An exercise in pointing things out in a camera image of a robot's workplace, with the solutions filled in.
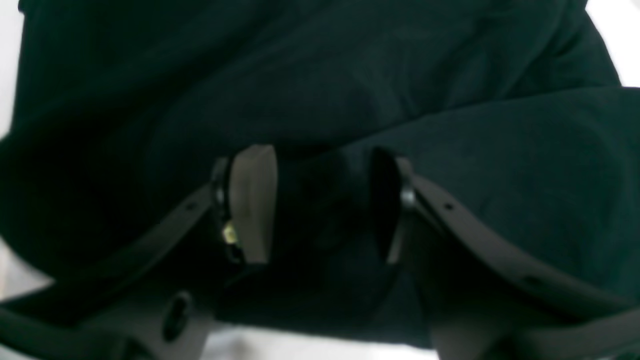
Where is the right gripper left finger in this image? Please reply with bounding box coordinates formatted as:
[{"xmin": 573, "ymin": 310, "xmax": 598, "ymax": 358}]
[{"xmin": 210, "ymin": 145, "xmax": 278, "ymax": 269}]

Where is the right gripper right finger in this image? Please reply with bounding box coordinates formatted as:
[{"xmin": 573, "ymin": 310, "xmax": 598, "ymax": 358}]
[{"xmin": 369, "ymin": 147, "xmax": 448, "ymax": 265}]

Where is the black T-shirt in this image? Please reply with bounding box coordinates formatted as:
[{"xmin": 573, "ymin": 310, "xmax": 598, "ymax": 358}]
[{"xmin": 1, "ymin": 0, "xmax": 639, "ymax": 349}]

